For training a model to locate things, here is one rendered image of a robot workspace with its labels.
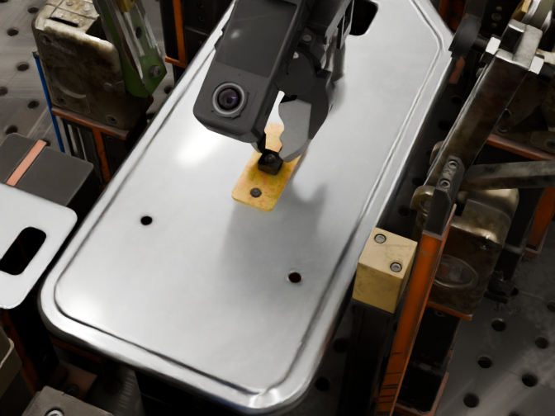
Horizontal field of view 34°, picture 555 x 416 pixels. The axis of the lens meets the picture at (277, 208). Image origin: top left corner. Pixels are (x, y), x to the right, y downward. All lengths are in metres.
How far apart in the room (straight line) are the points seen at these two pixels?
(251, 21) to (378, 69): 0.26
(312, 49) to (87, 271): 0.25
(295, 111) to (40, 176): 0.24
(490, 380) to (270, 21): 0.55
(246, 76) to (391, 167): 0.21
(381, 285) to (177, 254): 0.17
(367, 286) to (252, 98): 0.17
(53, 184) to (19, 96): 0.47
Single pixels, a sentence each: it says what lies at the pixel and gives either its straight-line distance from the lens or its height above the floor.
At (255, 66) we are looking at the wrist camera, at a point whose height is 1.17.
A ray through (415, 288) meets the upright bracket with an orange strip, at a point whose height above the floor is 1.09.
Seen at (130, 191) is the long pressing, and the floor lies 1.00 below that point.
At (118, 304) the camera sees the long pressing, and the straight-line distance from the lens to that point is 0.71.
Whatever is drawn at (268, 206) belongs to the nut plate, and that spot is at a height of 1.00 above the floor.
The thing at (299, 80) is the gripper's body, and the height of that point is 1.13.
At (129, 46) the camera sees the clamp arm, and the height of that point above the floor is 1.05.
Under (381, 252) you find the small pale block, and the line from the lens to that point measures 0.65.
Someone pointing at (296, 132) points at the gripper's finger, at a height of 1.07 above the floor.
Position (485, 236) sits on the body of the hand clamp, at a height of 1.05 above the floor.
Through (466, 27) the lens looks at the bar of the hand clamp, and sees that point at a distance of 0.58.
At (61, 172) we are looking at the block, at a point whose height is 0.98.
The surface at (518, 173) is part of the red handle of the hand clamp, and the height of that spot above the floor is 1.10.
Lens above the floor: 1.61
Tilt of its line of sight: 55 degrees down
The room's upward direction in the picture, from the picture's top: 2 degrees clockwise
